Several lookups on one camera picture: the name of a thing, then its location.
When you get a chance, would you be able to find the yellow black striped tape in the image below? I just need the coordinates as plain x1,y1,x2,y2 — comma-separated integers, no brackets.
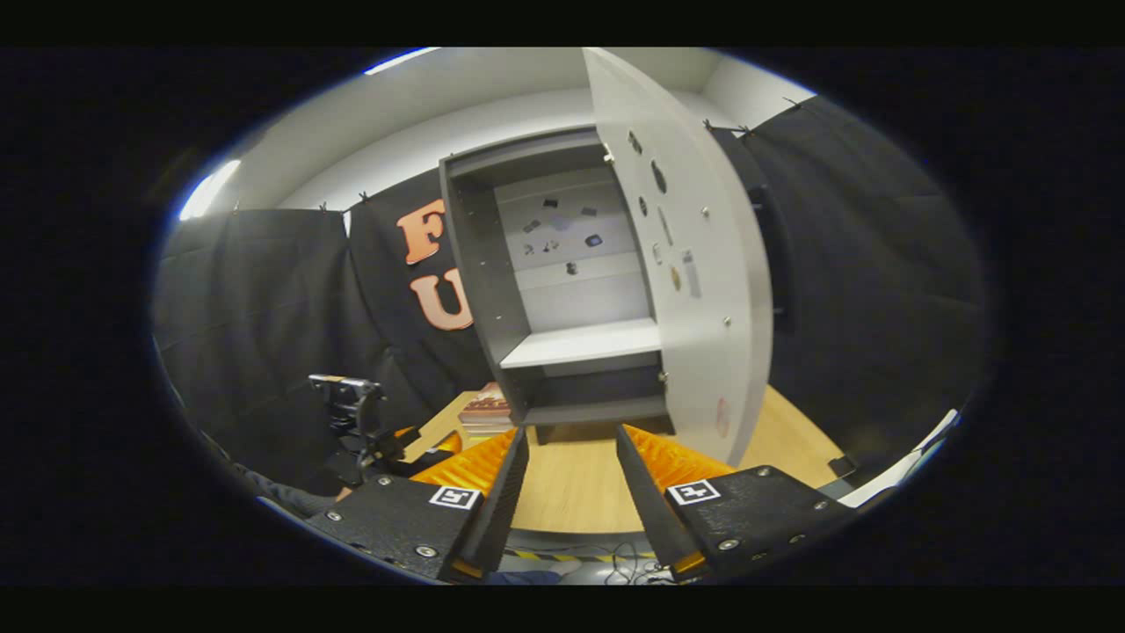
505,549,660,564

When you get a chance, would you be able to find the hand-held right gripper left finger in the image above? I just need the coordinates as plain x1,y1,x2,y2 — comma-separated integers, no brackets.
303,426,531,583

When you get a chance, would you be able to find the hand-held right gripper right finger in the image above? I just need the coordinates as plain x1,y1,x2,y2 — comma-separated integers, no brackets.
615,424,858,581

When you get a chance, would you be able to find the black backdrop cloth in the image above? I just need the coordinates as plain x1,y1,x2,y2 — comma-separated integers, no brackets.
151,95,990,493

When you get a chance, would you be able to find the white cabinet door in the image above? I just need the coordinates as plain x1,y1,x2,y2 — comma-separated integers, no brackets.
582,47,792,467

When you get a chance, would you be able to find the grey cabinet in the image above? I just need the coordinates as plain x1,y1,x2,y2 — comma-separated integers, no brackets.
439,125,682,446

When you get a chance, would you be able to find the black cable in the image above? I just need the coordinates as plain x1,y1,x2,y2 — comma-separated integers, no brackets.
606,543,673,583

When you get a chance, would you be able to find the stack of books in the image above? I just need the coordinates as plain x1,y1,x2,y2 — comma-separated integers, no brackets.
457,382,517,439

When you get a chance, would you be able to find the ceiling light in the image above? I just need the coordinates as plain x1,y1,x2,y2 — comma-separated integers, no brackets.
178,160,241,221

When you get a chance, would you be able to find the white panel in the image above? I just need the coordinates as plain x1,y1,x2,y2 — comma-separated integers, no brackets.
839,409,959,509

